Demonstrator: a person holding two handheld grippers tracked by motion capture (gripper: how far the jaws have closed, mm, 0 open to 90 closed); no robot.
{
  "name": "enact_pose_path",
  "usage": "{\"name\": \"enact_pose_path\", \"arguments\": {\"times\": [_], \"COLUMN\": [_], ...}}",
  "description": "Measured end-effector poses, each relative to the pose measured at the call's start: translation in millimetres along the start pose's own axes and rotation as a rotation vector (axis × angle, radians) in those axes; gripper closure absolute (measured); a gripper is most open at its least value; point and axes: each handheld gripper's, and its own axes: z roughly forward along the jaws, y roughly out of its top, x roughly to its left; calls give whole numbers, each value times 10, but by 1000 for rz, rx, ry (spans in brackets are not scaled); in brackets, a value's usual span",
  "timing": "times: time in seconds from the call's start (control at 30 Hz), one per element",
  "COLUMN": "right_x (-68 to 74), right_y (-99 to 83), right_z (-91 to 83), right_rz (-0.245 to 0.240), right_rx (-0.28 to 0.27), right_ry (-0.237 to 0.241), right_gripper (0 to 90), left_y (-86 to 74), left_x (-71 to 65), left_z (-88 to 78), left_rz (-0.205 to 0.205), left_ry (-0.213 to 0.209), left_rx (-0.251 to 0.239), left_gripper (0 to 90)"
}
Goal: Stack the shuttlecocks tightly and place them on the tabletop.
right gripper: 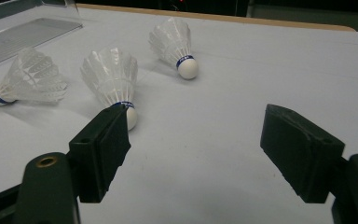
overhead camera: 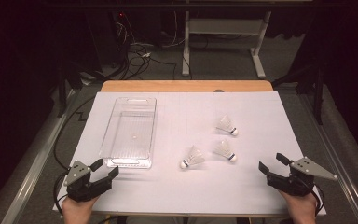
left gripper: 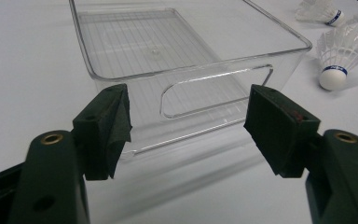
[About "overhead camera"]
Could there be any right hand-held gripper cable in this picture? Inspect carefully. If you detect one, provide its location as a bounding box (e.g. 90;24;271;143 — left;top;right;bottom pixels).
310;183;325;217

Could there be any person's right hand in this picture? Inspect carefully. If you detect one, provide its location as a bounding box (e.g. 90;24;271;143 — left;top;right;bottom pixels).
279;189;320;224

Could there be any left hand-held gripper cable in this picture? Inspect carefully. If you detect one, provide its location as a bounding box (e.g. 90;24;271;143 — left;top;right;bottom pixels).
53;169;71;216

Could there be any wooden table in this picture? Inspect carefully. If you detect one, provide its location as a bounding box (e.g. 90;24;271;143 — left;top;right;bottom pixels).
57;79;317;218

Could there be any white feather shuttlecock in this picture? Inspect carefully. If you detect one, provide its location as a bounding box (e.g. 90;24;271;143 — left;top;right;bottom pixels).
213;139;238;163
215;114;239;137
180;145;206;170

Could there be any white board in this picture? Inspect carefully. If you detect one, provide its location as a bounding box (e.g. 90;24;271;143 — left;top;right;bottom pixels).
53;91;327;217

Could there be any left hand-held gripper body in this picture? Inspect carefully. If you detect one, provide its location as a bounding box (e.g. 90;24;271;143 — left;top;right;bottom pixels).
63;160;113;203

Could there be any bundle of floor cables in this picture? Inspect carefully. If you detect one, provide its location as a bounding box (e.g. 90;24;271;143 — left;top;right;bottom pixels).
105;12;194;80

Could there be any hand-held gripper cable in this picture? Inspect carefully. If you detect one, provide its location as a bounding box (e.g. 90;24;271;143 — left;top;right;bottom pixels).
53;169;71;216
310;183;325;217

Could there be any black stand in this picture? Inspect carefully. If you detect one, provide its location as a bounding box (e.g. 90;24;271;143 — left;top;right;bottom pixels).
57;60;85;118
271;62;325;125

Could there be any white metal desk frame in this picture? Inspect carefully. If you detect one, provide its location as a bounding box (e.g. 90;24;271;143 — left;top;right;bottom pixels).
181;10;273;80

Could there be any metal floor rail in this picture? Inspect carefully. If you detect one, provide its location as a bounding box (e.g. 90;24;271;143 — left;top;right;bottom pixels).
296;91;358;224
0;88;78;224

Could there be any person's left hand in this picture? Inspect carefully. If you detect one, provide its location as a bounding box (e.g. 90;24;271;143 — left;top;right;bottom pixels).
61;195;100;224

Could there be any black floor cable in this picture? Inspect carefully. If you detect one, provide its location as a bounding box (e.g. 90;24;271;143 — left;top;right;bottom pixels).
53;95;96;171

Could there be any dark computer tower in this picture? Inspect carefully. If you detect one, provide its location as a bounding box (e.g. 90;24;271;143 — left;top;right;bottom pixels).
87;10;131;68

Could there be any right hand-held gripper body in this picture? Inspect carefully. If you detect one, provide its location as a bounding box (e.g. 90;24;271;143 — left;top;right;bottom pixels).
266;156;339;198

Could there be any clear plastic tray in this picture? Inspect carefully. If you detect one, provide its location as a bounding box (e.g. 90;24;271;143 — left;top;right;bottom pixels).
98;96;158;170

